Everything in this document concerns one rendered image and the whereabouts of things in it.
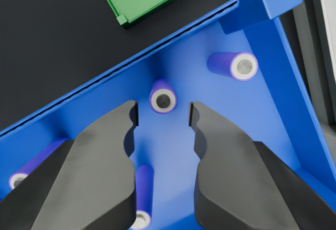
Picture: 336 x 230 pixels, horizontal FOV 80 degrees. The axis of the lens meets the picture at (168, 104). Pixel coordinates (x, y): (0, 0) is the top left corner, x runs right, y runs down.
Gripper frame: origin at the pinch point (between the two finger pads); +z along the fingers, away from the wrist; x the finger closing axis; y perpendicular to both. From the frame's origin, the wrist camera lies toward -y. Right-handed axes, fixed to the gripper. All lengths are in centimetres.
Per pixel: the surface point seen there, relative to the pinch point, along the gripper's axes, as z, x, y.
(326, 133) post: 33, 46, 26
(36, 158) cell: 0.9, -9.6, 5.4
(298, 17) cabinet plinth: 47, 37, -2
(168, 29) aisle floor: 48.1, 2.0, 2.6
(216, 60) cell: 4.3, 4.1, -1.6
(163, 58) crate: 7.3, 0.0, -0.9
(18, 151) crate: 4.8, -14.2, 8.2
